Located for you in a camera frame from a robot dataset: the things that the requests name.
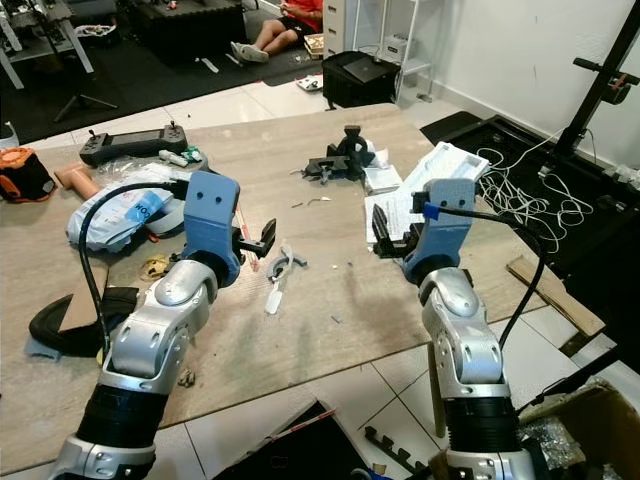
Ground small white paper booklet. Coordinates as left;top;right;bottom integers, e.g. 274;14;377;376
362;149;403;196

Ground white tag with clip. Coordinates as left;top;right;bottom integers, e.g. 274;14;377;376
264;244;308;317

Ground white mailer parcel bag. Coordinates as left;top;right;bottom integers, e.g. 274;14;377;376
364;141;490;243

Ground black spare gripper device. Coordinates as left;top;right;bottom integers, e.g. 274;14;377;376
301;124;374;185

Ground crumpled yellow tape scrap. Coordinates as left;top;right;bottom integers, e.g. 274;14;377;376
139;254;171;283

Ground small white green wrapper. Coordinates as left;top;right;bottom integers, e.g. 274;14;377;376
157;147;203;170

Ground white plastic bag blue print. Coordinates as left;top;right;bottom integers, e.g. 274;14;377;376
66;164;193;253

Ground wooden table leg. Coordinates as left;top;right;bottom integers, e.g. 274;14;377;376
424;339;448;438

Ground black handheld remote controller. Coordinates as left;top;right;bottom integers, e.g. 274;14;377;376
79;124;190;168

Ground small black equipment case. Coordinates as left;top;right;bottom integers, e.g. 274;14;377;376
321;49;402;110

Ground wooden plank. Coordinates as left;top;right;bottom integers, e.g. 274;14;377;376
507;254;607;338

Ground white metal shelf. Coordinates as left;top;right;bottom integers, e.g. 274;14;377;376
321;0;438;103

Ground black floor mat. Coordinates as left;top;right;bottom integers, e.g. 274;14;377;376
419;111;640;306

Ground black toothed strip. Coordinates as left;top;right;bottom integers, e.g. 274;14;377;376
362;424;438;477

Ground black open box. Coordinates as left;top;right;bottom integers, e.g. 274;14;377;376
213;399;363;480

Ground seated person red shirt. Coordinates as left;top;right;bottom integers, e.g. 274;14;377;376
229;0;324;65

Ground black curved foam base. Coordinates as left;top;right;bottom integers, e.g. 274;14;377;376
27;286;139;358

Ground large black equipment case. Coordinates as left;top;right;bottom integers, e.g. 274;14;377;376
128;0;243;65

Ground orange and black pouch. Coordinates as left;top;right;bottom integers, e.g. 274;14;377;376
0;146;58;203

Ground black tripod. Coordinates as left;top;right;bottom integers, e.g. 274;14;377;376
0;0;118;125

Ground black slanted stand pole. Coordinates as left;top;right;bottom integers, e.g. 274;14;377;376
553;0;640;163

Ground brown cardboard box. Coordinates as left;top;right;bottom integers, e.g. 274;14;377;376
518;379;640;480

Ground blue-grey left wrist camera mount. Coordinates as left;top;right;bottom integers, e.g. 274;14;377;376
181;170;244;265

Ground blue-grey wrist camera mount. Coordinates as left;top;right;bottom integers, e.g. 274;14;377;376
181;170;244;265
400;177;480;285

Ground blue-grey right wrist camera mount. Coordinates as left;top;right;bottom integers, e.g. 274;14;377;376
400;177;480;285

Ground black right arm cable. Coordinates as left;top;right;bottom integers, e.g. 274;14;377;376
424;203;548;353

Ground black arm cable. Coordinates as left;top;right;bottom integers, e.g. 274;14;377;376
77;179;193;358
424;203;548;353

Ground tangled white cables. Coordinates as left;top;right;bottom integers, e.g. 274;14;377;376
474;144;598;243

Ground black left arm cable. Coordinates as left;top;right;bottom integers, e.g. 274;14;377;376
77;179;193;358

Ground tan cylindrical handle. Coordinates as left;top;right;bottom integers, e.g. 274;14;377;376
54;162;108;200

